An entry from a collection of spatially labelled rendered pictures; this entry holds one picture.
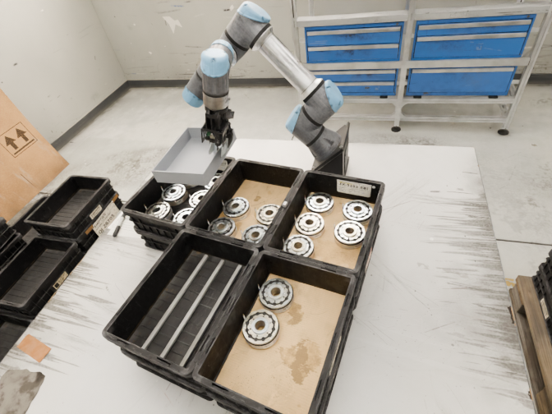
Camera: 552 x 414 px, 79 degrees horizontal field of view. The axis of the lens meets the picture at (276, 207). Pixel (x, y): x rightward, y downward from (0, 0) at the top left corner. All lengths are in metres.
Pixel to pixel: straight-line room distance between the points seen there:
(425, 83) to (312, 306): 2.32
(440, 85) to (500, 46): 0.43
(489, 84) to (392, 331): 2.32
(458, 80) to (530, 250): 1.36
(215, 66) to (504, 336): 1.12
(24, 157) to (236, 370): 3.08
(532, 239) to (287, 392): 1.92
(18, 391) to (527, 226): 2.61
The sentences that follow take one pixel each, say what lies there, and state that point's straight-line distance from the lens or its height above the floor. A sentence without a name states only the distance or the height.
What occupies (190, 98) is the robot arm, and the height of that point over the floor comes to 1.27.
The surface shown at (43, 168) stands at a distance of 3.76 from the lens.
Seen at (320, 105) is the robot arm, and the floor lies 1.07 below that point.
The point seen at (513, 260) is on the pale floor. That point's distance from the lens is 2.37.
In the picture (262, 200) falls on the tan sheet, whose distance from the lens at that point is 1.33.
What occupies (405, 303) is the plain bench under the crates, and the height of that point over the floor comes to 0.70.
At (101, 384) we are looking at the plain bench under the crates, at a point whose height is 0.70.
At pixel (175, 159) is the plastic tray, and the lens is 1.31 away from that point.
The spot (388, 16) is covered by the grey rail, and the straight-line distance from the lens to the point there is 2.81.
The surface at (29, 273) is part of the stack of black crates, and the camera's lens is 2.31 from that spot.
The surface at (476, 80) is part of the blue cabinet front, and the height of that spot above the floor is 0.44.
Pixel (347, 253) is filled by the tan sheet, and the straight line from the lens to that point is 1.14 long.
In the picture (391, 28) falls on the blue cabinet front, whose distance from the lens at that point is 2.84.
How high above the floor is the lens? 1.74
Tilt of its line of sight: 44 degrees down
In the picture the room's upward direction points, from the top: 11 degrees counter-clockwise
